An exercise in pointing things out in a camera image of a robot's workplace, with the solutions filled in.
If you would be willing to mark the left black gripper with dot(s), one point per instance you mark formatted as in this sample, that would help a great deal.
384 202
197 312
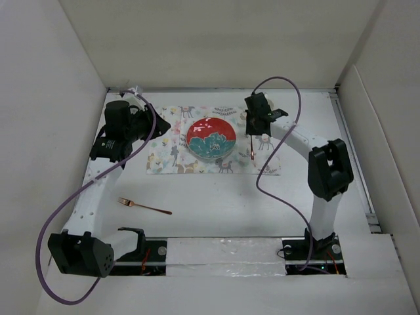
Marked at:
146 114

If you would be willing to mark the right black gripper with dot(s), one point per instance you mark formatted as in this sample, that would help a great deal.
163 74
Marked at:
251 130

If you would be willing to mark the animal print cloth placemat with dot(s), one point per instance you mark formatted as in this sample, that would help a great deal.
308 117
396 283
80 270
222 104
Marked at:
170 155

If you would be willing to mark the copper spoon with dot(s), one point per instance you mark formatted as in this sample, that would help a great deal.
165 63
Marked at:
252 153

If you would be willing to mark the red and teal plate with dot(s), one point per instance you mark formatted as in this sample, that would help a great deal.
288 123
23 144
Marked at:
210 138

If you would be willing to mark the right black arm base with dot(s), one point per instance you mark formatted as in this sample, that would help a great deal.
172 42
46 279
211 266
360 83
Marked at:
325 257

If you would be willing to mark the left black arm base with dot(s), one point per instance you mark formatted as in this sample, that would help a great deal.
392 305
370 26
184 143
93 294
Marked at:
148 259

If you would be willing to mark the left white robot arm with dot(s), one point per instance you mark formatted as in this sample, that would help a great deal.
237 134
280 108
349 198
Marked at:
79 249

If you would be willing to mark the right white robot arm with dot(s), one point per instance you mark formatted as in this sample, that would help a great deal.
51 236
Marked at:
329 168

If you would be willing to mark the copper fork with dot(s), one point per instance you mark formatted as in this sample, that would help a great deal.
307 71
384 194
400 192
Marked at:
130 203

